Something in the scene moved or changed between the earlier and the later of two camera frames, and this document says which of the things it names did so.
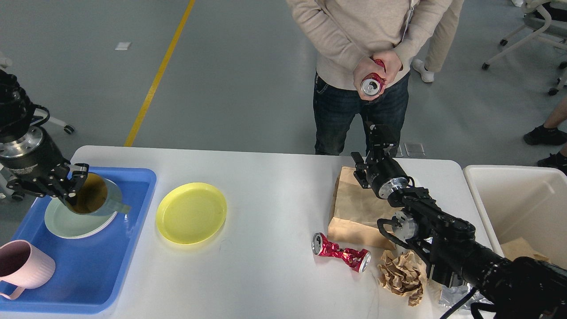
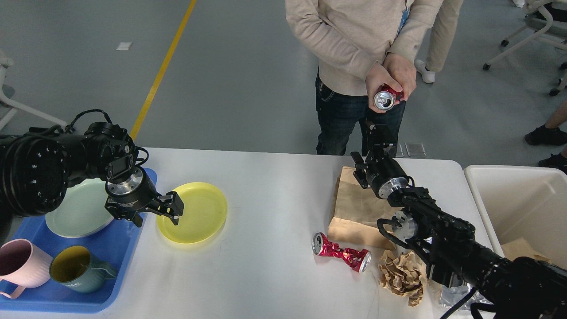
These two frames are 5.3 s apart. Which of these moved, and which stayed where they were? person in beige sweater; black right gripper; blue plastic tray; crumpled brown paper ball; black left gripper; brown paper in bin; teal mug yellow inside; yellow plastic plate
Moved: black left gripper; teal mug yellow inside
Stayed: person in beige sweater; crumpled brown paper ball; blue plastic tray; black right gripper; yellow plastic plate; brown paper in bin
